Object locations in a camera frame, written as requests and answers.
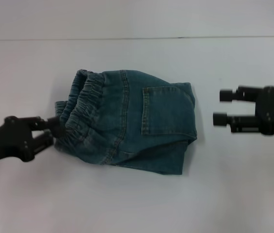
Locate blue denim shorts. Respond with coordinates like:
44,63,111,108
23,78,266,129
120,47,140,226
53,69,198,176

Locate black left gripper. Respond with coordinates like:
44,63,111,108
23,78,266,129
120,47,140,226
0,116,67,166

